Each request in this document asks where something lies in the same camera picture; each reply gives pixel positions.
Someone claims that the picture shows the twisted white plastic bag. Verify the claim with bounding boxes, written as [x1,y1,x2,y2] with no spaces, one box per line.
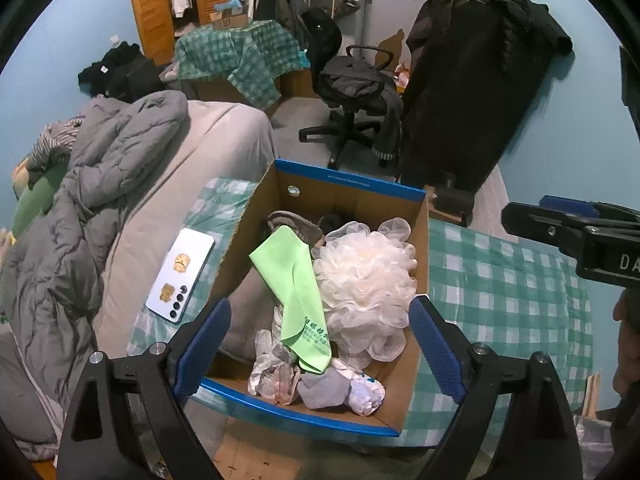
[247,306,300,405]

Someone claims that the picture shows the grey fleece slipper sock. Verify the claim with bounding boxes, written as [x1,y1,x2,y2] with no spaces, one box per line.
[220,210,323,364]

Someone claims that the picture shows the white mesh bath pouf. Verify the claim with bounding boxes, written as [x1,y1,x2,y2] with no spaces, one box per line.
[311,218,418,370]

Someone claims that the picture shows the small white sock ball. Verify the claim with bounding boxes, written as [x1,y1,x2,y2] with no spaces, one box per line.
[331,359,386,416]

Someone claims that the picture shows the light green cloth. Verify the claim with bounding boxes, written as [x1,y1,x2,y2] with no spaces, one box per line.
[250,226,332,374]

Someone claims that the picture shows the black glove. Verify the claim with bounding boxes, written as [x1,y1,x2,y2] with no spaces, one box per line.
[318,214,346,235]

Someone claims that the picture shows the person's right hand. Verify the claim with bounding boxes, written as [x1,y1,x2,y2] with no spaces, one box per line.
[613,289,640,396]

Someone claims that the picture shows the silver plastic bag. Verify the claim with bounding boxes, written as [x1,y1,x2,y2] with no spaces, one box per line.
[574,415,614,480]

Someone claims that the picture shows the green checkered tablecloth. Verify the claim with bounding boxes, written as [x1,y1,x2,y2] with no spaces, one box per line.
[127,176,597,449]

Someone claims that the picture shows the black dumbbell roller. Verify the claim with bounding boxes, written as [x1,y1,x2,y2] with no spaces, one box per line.
[433,172,475,228]

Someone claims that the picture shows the small cardboard box on floor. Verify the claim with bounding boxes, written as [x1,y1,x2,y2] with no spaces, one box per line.
[424,185,463,226]

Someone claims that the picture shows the white smartphone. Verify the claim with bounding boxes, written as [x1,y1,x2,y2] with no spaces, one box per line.
[144,228,215,324]

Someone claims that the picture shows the grey quilted duvet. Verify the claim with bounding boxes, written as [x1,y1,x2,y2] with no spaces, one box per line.
[1,90,189,462]

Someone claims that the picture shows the large black hanging coat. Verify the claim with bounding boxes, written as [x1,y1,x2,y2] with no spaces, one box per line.
[399,0,573,193]

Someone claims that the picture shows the blue-rimmed cardboard box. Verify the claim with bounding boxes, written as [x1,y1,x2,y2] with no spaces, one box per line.
[194,159,428,438]

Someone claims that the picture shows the black office chair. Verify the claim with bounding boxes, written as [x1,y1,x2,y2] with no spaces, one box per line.
[298,8,402,170]

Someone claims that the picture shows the beige mattress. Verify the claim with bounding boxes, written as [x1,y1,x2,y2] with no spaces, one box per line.
[93,100,276,358]

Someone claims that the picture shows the green checkered cloth on boxes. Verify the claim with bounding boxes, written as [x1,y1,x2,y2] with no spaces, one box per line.
[174,20,309,110]

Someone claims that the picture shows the black clothes pile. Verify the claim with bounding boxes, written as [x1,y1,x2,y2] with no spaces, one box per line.
[77,41,164,103]

